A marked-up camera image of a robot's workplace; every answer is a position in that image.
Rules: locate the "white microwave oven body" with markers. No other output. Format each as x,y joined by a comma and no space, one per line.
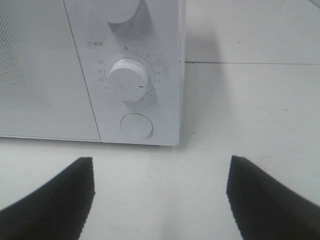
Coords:
132,56

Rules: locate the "round white door button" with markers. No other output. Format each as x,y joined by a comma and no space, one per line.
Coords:
136,125

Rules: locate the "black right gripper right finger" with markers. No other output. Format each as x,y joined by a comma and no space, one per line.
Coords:
265,209

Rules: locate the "white microwave door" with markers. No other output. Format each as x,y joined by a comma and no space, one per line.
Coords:
43,93

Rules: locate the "white microwave knob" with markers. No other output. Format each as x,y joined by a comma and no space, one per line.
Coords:
120,11
129,80

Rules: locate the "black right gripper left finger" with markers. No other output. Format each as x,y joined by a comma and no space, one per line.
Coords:
58,210

